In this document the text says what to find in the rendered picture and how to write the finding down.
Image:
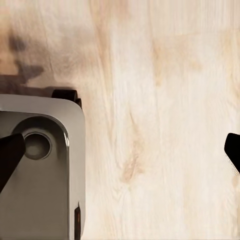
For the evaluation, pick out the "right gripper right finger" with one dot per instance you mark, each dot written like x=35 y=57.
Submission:
x=232 y=149

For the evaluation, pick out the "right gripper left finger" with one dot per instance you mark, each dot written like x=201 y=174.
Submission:
x=12 y=150

